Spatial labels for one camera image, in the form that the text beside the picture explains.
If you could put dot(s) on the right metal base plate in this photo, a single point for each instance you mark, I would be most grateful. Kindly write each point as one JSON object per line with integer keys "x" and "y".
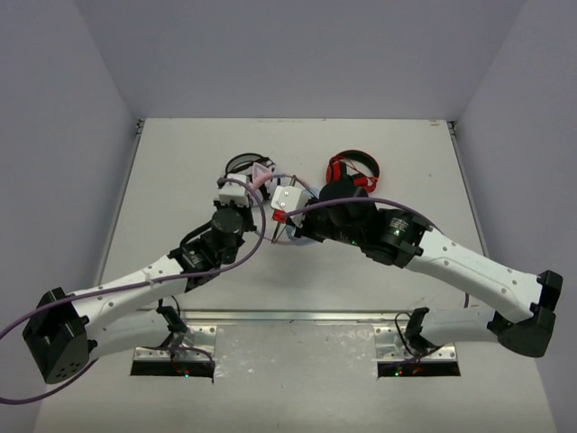
{"x": 390, "y": 349}

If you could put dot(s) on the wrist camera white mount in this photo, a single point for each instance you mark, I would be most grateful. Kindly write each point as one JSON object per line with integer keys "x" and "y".
{"x": 232, "y": 193}
{"x": 286, "y": 199}

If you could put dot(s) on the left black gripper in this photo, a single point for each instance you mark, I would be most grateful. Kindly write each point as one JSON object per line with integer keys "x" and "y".
{"x": 263, "y": 188}

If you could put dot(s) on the white black headphones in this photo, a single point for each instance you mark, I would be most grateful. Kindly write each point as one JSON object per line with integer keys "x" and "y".
{"x": 249, "y": 164}

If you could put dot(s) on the aluminium front table rail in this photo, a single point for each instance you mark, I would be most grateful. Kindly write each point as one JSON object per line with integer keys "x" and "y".
{"x": 286, "y": 315}

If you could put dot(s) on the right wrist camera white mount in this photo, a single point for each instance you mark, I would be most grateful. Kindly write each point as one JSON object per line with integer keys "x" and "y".
{"x": 286, "y": 199}

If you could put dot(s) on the pink blue cat-ear headphones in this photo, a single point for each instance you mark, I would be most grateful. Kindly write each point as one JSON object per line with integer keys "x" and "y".
{"x": 266, "y": 179}

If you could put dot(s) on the red black headphones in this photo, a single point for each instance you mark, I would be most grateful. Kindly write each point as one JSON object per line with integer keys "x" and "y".
{"x": 357, "y": 166}

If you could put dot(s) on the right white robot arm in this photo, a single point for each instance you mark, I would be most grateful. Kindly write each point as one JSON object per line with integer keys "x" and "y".
{"x": 517, "y": 308}

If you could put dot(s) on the metal base plate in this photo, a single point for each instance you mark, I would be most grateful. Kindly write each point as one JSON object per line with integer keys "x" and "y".
{"x": 390, "y": 349}
{"x": 197, "y": 346}

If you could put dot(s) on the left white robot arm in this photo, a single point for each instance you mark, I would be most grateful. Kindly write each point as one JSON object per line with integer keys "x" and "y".
{"x": 69, "y": 331}

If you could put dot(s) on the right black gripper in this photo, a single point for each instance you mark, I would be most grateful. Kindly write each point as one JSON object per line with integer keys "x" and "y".
{"x": 306, "y": 230}

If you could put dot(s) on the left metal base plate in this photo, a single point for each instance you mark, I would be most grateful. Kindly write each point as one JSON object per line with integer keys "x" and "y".
{"x": 197, "y": 346}

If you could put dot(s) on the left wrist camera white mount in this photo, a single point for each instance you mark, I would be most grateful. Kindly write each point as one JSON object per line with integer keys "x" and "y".
{"x": 232, "y": 193}

